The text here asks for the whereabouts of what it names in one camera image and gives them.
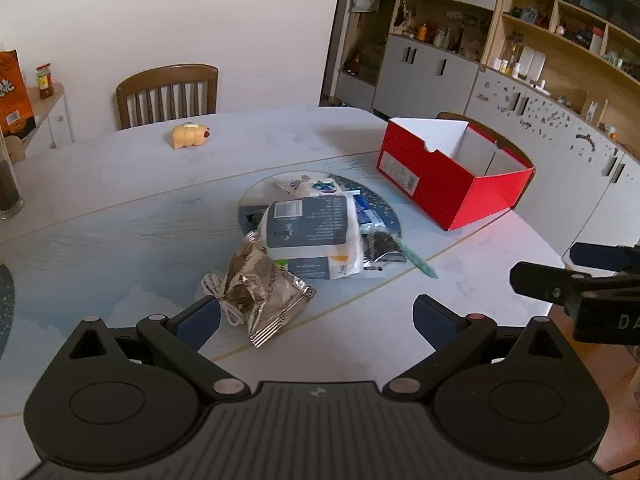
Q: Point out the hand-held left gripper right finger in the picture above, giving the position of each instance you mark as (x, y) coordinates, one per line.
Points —
(435, 321)

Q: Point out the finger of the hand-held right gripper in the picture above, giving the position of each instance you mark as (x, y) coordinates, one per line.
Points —
(542, 280)
(600, 256)

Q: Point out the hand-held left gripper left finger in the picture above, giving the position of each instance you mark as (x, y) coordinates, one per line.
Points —
(200, 322)

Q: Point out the teal plastic stick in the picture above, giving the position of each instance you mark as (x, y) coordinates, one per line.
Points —
(417, 262)

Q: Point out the silver foil snack bag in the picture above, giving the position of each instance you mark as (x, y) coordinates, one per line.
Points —
(260, 290)

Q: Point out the black seaweed packet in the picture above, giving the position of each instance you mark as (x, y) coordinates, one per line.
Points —
(380, 245)
(255, 217)

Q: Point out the blue white snack packet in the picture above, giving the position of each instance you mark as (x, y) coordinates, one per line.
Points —
(367, 210)

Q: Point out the red cardboard box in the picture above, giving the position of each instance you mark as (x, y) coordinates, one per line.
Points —
(440, 185)

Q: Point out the white grey tissue pack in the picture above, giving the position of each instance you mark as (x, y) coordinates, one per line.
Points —
(310, 220)

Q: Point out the blueberry bread packet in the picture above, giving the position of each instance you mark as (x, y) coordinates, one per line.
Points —
(310, 185)

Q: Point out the white patterned desktop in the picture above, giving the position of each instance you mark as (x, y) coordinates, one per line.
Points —
(125, 185)

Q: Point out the round blue patterned turntable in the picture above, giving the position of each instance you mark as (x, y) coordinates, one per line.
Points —
(255, 192)

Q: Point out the yellow plush toy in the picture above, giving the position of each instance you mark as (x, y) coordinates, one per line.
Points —
(190, 136)

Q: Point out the dark blue speckled mat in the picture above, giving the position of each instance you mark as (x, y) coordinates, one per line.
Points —
(6, 310)

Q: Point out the white plastic container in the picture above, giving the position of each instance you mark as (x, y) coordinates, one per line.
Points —
(534, 62)

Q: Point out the white side cabinet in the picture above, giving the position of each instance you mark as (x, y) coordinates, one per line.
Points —
(55, 120)

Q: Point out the small cardboard box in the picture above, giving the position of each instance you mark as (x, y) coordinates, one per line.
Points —
(16, 149)

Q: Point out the dark brown shelf ornament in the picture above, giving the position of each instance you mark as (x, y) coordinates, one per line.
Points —
(355, 60)

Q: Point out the orange bottle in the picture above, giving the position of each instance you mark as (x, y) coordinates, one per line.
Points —
(426, 32)

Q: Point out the red-lid sauce jar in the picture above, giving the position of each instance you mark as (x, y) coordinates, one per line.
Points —
(45, 82)

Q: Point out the orange snack bag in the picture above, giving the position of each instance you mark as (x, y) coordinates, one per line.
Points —
(12, 95)

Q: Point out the grey wooden wall cabinet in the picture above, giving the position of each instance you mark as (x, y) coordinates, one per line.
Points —
(425, 75)

